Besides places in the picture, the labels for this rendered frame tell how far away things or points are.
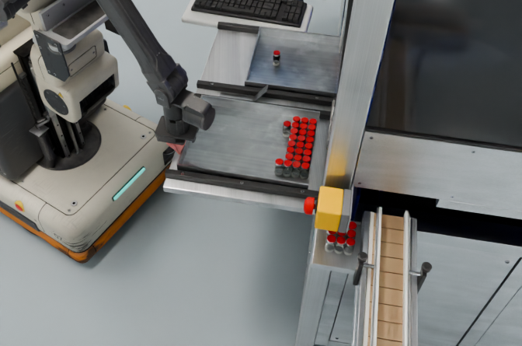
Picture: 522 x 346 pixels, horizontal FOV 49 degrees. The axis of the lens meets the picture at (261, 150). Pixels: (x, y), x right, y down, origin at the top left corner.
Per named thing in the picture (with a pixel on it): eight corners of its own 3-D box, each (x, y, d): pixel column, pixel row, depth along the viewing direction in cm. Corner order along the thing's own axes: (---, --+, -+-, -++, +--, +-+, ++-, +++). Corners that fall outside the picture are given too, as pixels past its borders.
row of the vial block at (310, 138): (315, 130, 160) (317, 118, 156) (307, 179, 149) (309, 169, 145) (307, 128, 160) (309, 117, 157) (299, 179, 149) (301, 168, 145)
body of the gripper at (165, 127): (194, 145, 144) (192, 124, 138) (154, 138, 144) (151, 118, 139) (200, 126, 148) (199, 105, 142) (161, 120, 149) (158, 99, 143)
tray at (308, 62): (363, 47, 184) (365, 39, 181) (359, 105, 167) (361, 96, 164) (259, 35, 187) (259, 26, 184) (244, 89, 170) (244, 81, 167)
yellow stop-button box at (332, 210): (347, 207, 134) (352, 189, 128) (345, 233, 129) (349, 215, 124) (315, 203, 135) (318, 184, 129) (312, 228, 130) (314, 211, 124)
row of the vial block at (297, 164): (307, 128, 160) (309, 117, 157) (299, 179, 149) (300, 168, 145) (300, 127, 160) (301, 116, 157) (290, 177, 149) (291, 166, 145)
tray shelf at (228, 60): (363, 43, 188) (364, 38, 187) (349, 219, 143) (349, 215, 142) (220, 25, 193) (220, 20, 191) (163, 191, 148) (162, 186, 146)
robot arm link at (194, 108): (173, 63, 134) (152, 88, 130) (216, 79, 131) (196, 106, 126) (180, 96, 144) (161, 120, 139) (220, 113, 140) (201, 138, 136)
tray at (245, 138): (318, 120, 163) (320, 111, 160) (307, 193, 146) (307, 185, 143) (202, 103, 166) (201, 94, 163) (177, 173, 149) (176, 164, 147)
